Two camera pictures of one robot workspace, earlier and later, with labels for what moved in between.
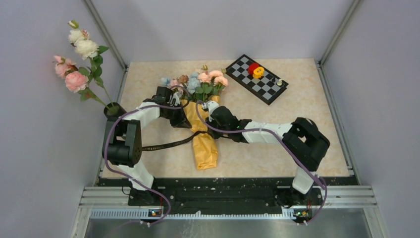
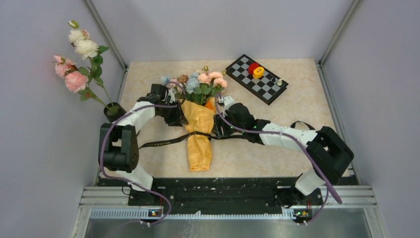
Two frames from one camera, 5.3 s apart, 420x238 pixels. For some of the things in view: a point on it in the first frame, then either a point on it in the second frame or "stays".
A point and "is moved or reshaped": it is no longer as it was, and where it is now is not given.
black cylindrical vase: (113, 110) stays
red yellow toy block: (258, 72) stays
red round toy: (251, 67) stays
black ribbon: (163, 146) is moved or reshaped
